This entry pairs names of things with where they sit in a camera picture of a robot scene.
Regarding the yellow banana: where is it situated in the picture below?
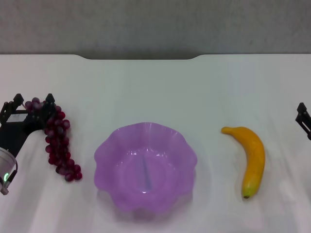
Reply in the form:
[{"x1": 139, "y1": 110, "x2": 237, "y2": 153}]
[{"x1": 220, "y1": 126, "x2": 266, "y2": 200}]

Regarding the purple wavy plastic bowl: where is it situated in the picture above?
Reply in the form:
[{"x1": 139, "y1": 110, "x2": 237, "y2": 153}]
[{"x1": 93, "y1": 122, "x2": 198, "y2": 216}]

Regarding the dark red grape bunch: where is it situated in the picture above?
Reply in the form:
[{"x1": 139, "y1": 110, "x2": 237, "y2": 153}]
[{"x1": 24, "y1": 97, "x2": 83, "y2": 183}]

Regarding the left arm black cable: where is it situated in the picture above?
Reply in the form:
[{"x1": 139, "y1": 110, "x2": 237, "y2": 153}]
[{"x1": 0, "y1": 160, "x2": 19, "y2": 196}]

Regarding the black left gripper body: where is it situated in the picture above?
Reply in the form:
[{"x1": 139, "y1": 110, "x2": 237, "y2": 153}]
[{"x1": 0, "y1": 109, "x2": 47, "y2": 158}]

